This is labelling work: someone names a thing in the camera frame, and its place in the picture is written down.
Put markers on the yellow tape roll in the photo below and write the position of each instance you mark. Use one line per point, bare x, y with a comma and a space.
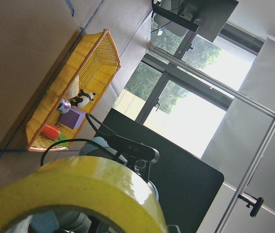
95, 186

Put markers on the yellow plastic basket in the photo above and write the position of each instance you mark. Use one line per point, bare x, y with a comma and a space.
95, 61

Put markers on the toy panda figure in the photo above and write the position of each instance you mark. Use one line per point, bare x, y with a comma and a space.
82, 99

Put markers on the purple foam cube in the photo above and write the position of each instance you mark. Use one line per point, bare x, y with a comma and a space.
73, 118

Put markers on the toy bread croissant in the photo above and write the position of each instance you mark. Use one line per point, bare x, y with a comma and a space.
73, 90

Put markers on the small drink can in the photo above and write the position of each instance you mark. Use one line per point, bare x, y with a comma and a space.
64, 106

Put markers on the black panel screen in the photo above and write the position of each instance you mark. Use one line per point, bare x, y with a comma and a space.
186, 185

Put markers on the toy orange carrot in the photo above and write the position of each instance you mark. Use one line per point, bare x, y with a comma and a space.
53, 132

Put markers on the black monitor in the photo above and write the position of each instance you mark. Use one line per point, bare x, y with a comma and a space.
203, 17

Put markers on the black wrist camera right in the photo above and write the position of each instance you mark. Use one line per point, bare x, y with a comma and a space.
134, 149

